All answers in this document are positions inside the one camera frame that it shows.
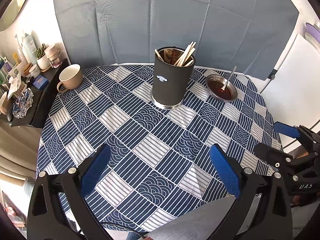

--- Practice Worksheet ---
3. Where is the person's right hand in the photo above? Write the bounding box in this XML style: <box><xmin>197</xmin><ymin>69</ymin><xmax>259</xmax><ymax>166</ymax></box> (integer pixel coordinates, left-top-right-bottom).
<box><xmin>291</xmin><ymin>194</ymin><xmax>317</xmax><ymax>207</ymax></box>

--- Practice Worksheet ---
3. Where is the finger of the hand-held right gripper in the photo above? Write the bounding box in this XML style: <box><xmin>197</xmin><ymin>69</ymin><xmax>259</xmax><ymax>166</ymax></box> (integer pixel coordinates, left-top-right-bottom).
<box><xmin>254</xmin><ymin>142</ymin><xmax>293</xmax><ymax>178</ymax></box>
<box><xmin>273</xmin><ymin>121</ymin><xmax>320</xmax><ymax>153</ymax></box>

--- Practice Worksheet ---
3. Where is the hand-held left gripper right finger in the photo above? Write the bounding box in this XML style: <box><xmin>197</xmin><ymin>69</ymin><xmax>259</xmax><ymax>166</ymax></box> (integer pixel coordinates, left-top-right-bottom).
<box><xmin>209</xmin><ymin>143</ymin><xmax>293</xmax><ymax>240</ymax></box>

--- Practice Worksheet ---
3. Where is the pink glass jar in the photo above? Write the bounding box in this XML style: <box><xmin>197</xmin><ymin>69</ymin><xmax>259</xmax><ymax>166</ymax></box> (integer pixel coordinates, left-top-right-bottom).
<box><xmin>45</xmin><ymin>44</ymin><xmax>62</xmax><ymax>68</ymax></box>

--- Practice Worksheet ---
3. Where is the small potted plant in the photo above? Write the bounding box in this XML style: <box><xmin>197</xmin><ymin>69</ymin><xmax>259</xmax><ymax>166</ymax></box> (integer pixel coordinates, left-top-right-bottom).
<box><xmin>36</xmin><ymin>44</ymin><xmax>51</xmax><ymax>72</ymax></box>

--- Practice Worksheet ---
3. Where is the blue-grey padded panel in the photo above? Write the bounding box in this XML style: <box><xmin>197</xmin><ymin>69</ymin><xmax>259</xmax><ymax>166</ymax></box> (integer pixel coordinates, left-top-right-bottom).
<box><xmin>51</xmin><ymin>0</ymin><xmax>300</xmax><ymax>82</ymax></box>

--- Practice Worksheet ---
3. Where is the white panel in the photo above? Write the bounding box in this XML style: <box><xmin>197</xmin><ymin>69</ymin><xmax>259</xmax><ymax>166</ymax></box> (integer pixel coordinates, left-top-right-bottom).
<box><xmin>260</xmin><ymin>34</ymin><xmax>320</xmax><ymax>108</ymax></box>

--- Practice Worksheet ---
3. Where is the beige ceramic mug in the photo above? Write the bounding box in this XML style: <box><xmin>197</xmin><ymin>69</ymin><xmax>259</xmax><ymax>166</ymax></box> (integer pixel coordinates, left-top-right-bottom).
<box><xmin>56</xmin><ymin>64</ymin><xmax>83</xmax><ymax>93</ymax></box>

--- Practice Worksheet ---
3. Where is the metal sauce bowl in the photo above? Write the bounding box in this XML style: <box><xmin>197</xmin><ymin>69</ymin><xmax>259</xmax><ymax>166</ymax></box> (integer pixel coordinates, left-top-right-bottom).
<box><xmin>206</xmin><ymin>74</ymin><xmax>237</xmax><ymax>102</ymax></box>

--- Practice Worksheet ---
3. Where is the black cable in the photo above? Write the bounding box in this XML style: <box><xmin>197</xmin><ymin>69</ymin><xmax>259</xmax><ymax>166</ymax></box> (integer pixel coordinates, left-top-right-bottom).
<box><xmin>100</xmin><ymin>221</ymin><xmax>150</xmax><ymax>239</ymax></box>

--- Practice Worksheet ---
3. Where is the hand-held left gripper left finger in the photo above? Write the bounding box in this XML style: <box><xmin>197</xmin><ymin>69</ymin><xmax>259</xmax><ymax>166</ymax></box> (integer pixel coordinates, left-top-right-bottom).
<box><xmin>26</xmin><ymin>143</ymin><xmax>112</xmax><ymax>240</ymax></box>

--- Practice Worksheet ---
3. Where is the purple basket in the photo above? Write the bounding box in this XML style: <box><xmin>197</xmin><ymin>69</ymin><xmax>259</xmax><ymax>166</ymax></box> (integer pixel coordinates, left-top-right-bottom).
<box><xmin>305</xmin><ymin>22</ymin><xmax>320</xmax><ymax>43</ymax></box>

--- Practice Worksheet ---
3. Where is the blue white patterned tablecloth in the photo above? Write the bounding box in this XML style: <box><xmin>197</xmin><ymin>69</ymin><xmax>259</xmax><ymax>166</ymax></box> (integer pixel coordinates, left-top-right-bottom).
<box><xmin>36</xmin><ymin>64</ymin><xmax>284</xmax><ymax>233</ymax></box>

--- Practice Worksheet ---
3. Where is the small blue box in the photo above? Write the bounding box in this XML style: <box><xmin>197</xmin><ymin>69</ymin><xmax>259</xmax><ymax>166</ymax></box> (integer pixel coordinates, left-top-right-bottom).
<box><xmin>32</xmin><ymin>76</ymin><xmax>49</xmax><ymax>89</ymax></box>

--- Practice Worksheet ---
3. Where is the grey cloth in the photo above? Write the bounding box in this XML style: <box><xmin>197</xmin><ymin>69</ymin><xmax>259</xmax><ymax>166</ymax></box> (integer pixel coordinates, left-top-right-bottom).
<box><xmin>147</xmin><ymin>195</ymin><xmax>237</xmax><ymax>240</ymax></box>

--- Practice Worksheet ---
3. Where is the metal spoon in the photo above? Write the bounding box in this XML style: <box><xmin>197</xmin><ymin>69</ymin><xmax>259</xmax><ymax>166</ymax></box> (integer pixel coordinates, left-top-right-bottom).
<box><xmin>221</xmin><ymin>66</ymin><xmax>237</xmax><ymax>90</ymax></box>

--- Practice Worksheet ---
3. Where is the oval wall mirror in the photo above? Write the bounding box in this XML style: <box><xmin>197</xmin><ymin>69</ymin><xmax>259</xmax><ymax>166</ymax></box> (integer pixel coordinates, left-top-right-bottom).
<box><xmin>0</xmin><ymin>0</ymin><xmax>35</xmax><ymax>32</ymax></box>

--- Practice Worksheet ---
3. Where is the red chili sauce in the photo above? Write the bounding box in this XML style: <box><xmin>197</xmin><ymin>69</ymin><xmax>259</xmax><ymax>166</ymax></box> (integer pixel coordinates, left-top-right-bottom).
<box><xmin>209</xmin><ymin>79</ymin><xmax>235</xmax><ymax>100</ymax></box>

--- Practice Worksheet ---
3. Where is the white lotion bottle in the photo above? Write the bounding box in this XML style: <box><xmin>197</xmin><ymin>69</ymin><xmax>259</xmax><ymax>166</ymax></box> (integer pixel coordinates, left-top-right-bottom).
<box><xmin>22</xmin><ymin>33</ymin><xmax>38</xmax><ymax>65</ymax></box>

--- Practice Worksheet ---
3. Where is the group of wooden chopsticks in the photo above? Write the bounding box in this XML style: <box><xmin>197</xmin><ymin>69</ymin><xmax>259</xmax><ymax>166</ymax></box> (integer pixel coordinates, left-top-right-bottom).
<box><xmin>154</xmin><ymin>41</ymin><xmax>197</xmax><ymax>67</ymax></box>

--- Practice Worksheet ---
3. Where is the person's leg in jeans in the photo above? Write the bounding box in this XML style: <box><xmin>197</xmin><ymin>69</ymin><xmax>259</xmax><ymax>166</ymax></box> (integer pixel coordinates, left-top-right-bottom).
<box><xmin>126</xmin><ymin>231</ymin><xmax>148</xmax><ymax>240</ymax></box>

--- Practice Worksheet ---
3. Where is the black utensil holder cup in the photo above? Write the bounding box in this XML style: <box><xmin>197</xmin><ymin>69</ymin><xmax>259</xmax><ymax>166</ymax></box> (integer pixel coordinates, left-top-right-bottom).
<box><xmin>151</xmin><ymin>46</ymin><xmax>195</xmax><ymax>110</ymax></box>

